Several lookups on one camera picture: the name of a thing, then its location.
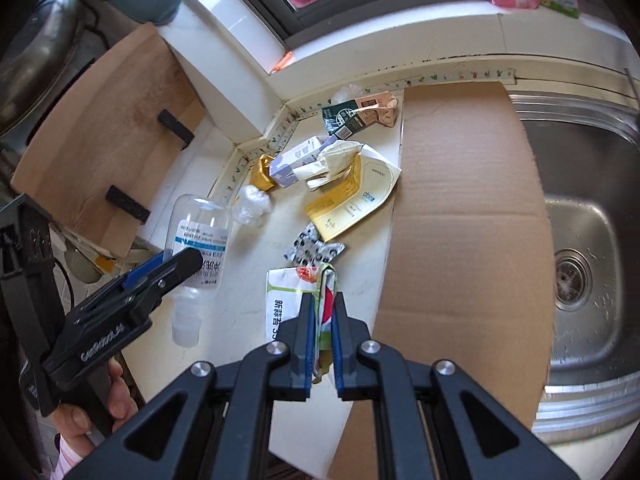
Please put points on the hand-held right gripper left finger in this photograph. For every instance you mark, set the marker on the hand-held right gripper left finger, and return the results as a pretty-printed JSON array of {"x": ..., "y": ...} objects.
[{"x": 310, "y": 330}]

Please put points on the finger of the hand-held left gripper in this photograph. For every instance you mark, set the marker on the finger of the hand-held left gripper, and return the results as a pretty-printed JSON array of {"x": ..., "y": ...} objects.
[
  {"x": 142, "y": 272},
  {"x": 180, "y": 265}
]

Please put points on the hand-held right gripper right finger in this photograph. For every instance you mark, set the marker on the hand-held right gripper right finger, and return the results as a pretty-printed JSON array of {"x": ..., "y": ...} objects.
[{"x": 340, "y": 350}]

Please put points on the clear plastic bottle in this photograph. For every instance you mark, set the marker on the clear plastic bottle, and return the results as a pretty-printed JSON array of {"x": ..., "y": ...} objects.
[{"x": 200, "y": 240}]

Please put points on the green white packet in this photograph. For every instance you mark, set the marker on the green white packet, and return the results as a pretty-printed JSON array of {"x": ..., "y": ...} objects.
[{"x": 282, "y": 305}]

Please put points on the yellow snack packet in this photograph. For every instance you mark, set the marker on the yellow snack packet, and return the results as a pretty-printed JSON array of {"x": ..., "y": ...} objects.
[{"x": 262, "y": 174}]

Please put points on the purple white box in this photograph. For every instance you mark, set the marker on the purple white box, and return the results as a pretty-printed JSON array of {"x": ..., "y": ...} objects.
[{"x": 295, "y": 160}]

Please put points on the person's left forearm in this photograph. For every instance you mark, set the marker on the person's left forearm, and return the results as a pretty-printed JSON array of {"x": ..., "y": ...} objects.
[{"x": 67, "y": 465}]

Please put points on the person's left hand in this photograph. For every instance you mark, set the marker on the person's left hand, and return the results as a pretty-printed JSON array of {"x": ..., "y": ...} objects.
[{"x": 75, "y": 420}]

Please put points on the silver blister foil wrapper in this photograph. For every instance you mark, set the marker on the silver blister foil wrapper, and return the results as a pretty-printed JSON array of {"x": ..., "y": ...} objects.
[{"x": 312, "y": 250}]

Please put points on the crumpled clear plastic wrap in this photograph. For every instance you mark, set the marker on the crumpled clear plastic wrap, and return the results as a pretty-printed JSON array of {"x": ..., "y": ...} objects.
[
  {"x": 345, "y": 94},
  {"x": 252, "y": 203}
]

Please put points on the wooden cutting board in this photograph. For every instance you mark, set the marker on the wooden cutting board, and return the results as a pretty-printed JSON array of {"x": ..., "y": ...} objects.
[{"x": 100, "y": 150}]

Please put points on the yellow white envelope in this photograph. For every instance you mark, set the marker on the yellow white envelope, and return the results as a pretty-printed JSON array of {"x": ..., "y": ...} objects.
[{"x": 350, "y": 200}]

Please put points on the brown cardboard sheet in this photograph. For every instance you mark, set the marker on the brown cardboard sheet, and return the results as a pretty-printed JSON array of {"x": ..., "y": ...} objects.
[{"x": 465, "y": 240}]

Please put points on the crumpled white paper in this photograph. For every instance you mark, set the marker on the crumpled white paper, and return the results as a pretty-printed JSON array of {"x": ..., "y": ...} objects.
[{"x": 340, "y": 157}]

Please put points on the dark green carton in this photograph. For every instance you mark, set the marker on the dark green carton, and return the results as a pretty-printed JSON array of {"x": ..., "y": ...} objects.
[{"x": 350, "y": 117}]

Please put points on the steel pot lid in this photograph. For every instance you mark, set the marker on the steel pot lid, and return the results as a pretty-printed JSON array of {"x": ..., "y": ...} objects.
[{"x": 35, "y": 55}]

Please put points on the steel sink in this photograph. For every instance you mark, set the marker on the steel sink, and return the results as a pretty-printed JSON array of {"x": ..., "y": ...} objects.
[{"x": 590, "y": 240}]

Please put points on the dark window frame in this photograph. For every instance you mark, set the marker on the dark window frame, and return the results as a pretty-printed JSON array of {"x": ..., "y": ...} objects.
[{"x": 272, "y": 7}]

